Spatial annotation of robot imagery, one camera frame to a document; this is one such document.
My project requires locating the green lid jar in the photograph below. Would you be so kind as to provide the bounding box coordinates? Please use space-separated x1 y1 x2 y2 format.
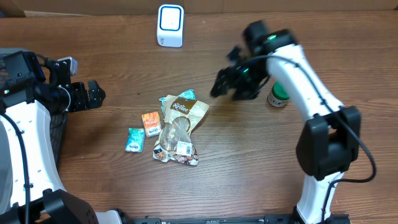
267 82 290 108

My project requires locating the teal snack packet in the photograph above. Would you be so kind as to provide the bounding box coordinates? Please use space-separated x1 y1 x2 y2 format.
159 89 196 114

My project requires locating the orange tissue pack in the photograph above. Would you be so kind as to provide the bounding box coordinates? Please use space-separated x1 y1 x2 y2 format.
142 111 162 138

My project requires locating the teal tissue pack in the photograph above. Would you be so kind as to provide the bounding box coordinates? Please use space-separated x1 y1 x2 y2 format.
125 128 146 153

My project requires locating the beige Pantree snack bag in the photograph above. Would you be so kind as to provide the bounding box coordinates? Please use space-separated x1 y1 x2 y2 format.
153 95 209 166

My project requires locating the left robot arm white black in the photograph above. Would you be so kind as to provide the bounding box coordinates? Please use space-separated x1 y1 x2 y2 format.
1 48 129 223

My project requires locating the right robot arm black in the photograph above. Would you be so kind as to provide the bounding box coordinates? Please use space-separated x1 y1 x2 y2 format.
210 21 361 223

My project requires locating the white barcode scanner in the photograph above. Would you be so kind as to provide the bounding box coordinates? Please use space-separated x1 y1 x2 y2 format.
157 4 185 48

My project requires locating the grey plastic mesh basket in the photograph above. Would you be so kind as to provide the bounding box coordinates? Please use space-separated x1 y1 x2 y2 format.
1 48 67 170

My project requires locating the cardboard backdrop panel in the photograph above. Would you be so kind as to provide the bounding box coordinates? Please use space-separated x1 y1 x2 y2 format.
1 0 397 17

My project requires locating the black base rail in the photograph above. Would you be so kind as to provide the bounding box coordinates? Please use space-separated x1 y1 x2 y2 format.
130 213 352 224

